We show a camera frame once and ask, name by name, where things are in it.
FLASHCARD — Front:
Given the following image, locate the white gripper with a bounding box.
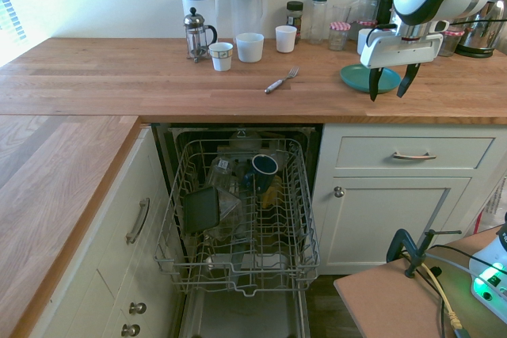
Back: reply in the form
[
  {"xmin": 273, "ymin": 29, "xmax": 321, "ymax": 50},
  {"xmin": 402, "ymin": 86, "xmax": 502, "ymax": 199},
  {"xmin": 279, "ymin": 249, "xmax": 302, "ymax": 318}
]
[{"xmin": 359, "ymin": 31, "xmax": 444, "ymax": 103}]

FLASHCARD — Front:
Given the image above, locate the fork with white handle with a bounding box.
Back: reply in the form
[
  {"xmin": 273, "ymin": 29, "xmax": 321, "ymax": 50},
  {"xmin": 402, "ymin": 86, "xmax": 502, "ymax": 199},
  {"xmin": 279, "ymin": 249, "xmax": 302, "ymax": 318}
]
[{"xmin": 264, "ymin": 66, "xmax": 301, "ymax": 96}]

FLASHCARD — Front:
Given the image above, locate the dishwasher door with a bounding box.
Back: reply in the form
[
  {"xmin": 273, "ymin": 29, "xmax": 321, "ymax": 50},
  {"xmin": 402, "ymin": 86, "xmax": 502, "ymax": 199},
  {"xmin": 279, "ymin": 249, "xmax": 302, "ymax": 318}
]
[{"xmin": 178, "ymin": 285, "xmax": 313, "ymax": 338}]

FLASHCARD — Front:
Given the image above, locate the teal plate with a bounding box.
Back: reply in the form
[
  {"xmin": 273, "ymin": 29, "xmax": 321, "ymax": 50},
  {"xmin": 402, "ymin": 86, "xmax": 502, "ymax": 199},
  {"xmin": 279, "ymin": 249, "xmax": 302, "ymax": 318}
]
[{"xmin": 339, "ymin": 63, "xmax": 403, "ymax": 95}]

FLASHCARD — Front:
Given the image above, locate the plain white cup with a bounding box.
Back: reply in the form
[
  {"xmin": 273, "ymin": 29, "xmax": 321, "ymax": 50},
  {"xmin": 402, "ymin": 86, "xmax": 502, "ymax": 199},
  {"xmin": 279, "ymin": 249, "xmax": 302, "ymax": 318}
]
[{"xmin": 356, "ymin": 28, "xmax": 375, "ymax": 56}]

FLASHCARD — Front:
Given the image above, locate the glass jar red checkered lid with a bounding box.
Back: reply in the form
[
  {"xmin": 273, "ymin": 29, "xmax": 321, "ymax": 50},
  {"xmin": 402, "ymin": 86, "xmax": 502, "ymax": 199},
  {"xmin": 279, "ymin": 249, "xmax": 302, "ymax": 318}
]
[
  {"xmin": 328, "ymin": 21, "xmax": 353, "ymax": 52},
  {"xmin": 436, "ymin": 28, "xmax": 466, "ymax": 58},
  {"xmin": 348, "ymin": 18, "xmax": 378, "ymax": 42}
]

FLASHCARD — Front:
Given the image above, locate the black shaker bottle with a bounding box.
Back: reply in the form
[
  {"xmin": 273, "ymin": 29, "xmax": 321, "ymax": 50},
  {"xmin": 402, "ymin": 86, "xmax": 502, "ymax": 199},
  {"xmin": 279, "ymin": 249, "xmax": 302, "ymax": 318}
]
[{"xmin": 375, "ymin": 0, "xmax": 398, "ymax": 26}]

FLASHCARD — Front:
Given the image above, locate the open glass jar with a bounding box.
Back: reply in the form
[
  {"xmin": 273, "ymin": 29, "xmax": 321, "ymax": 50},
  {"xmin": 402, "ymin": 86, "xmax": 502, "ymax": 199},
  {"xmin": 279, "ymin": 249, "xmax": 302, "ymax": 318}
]
[{"xmin": 358, "ymin": 0, "xmax": 382, "ymax": 21}]

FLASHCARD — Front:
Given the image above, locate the clear drinking glass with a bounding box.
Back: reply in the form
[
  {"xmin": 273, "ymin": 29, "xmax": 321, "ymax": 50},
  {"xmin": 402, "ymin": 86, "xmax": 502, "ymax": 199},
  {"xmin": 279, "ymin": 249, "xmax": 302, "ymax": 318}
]
[{"xmin": 331, "ymin": 4, "xmax": 353, "ymax": 26}]

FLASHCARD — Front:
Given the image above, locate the clear bottle green cap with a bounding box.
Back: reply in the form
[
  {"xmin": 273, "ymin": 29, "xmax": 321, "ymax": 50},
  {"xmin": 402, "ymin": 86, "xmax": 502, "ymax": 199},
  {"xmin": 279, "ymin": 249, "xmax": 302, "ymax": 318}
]
[{"xmin": 307, "ymin": 0, "xmax": 330, "ymax": 46}]

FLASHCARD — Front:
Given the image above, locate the chrome electric kettle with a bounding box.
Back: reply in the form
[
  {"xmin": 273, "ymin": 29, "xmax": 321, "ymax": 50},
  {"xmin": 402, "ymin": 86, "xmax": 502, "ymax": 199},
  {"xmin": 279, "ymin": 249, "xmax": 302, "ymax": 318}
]
[{"xmin": 454, "ymin": 0, "xmax": 507, "ymax": 59}]

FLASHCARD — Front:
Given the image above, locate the white ribbed cup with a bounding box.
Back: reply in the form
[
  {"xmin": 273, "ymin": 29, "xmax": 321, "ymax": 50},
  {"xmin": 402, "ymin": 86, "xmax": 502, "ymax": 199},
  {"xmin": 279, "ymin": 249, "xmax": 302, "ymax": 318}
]
[{"xmin": 275, "ymin": 25, "xmax": 298, "ymax": 54}]

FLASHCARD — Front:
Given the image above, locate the spice jar black lid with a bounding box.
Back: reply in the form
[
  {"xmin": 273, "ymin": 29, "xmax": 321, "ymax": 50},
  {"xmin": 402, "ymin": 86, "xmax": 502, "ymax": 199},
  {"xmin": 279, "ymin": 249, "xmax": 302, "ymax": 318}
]
[{"xmin": 285, "ymin": 0, "xmax": 305, "ymax": 44}]

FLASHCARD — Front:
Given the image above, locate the large white mug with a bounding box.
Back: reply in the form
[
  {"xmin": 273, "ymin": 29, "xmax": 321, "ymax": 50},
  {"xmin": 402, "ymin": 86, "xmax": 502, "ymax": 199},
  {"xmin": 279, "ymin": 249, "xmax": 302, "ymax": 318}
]
[{"xmin": 235, "ymin": 32, "xmax": 265, "ymax": 64}]

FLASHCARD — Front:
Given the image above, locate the dark blue mug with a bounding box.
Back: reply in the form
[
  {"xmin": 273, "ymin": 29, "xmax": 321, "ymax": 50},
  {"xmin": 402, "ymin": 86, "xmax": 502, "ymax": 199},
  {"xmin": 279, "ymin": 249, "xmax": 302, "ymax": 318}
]
[{"xmin": 238, "ymin": 154, "xmax": 280, "ymax": 193}]

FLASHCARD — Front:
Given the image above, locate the white plastic bag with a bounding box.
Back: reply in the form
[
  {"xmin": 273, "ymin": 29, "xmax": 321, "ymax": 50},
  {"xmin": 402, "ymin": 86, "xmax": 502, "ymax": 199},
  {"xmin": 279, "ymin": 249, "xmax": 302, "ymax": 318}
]
[{"xmin": 469, "ymin": 173, "xmax": 507, "ymax": 238}]

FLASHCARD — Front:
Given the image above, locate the clear pitcher dark blue lid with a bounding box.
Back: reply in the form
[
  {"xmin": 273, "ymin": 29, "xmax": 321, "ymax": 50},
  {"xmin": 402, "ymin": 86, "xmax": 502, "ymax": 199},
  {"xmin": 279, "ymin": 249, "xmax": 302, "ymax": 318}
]
[{"xmin": 227, "ymin": 0, "xmax": 265, "ymax": 39}]

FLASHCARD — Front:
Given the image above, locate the yellow item in rack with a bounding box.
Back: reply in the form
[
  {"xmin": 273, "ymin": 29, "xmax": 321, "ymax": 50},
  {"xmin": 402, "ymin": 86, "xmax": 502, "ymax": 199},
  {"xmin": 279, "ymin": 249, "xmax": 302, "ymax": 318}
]
[{"xmin": 260, "ymin": 174, "xmax": 284, "ymax": 209}]

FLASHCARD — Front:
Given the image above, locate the patterned paper cup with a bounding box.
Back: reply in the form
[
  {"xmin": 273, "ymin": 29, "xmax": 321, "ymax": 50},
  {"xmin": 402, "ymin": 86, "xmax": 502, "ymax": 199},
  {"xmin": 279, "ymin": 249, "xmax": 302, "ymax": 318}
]
[{"xmin": 208, "ymin": 41, "xmax": 234, "ymax": 73}]

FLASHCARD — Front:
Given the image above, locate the dark green C clamp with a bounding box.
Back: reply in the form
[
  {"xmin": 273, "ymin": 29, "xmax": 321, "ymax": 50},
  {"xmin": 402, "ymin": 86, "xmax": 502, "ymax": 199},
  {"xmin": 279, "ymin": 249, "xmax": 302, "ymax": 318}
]
[{"xmin": 386, "ymin": 228, "xmax": 463, "ymax": 279}]

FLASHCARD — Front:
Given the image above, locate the glass French press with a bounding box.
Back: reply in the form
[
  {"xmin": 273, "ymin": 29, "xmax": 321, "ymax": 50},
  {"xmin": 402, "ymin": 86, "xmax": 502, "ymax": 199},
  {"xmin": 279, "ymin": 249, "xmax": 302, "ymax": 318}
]
[{"xmin": 182, "ymin": 6, "xmax": 219, "ymax": 64}]

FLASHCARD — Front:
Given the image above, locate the clear plastic container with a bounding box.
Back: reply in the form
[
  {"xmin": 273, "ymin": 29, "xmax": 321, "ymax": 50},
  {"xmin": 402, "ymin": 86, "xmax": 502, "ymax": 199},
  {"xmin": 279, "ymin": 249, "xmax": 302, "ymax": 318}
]
[{"xmin": 203, "ymin": 155, "xmax": 246, "ymax": 241}]

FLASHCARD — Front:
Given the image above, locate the clear pitcher light blue lid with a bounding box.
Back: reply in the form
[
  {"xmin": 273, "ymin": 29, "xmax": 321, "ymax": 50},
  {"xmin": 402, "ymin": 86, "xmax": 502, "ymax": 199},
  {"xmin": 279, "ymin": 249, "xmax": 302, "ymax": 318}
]
[{"xmin": 180, "ymin": 0, "xmax": 218, "ymax": 44}]

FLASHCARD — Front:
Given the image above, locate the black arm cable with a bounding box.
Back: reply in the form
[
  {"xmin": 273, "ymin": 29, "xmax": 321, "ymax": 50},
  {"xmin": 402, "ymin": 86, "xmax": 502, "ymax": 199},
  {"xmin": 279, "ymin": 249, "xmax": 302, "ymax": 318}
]
[{"xmin": 365, "ymin": 17, "xmax": 507, "ymax": 48}]

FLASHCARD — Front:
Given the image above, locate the silver drawer handle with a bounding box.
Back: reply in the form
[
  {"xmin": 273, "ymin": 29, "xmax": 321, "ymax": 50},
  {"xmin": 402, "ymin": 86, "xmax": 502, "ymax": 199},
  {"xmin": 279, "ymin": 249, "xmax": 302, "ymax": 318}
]
[{"xmin": 392, "ymin": 151, "xmax": 437, "ymax": 161}]

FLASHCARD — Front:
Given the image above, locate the grey wire dishwasher rack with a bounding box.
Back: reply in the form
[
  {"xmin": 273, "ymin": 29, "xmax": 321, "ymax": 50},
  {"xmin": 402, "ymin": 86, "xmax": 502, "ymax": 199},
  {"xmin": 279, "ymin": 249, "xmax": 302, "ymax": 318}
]
[{"xmin": 153, "ymin": 138, "xmax": 322, "ymax": 299}]

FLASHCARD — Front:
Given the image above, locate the yellow cable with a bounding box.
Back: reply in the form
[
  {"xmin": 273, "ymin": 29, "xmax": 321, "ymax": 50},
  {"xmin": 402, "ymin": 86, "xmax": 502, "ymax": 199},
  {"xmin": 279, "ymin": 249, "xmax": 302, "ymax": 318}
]
[{"xmin": 419, "ymin": 261, "xmax": 464, "ymax": 331}]

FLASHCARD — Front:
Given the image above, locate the black base cable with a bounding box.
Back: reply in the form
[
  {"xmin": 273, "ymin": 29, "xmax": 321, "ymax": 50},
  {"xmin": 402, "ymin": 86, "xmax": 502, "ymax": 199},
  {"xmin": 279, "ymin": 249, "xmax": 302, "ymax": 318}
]
[{"xmin": 399, "ymin": 243, "xmax": 507, "ymax": 338}]

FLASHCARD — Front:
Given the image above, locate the silver curved cabinet handle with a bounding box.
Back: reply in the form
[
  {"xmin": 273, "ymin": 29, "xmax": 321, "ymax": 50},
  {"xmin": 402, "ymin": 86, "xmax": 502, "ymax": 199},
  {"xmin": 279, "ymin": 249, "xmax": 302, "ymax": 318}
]
[{"xmin": 125, "ymin": 197, "xmax": 151, "ymax": 245}]

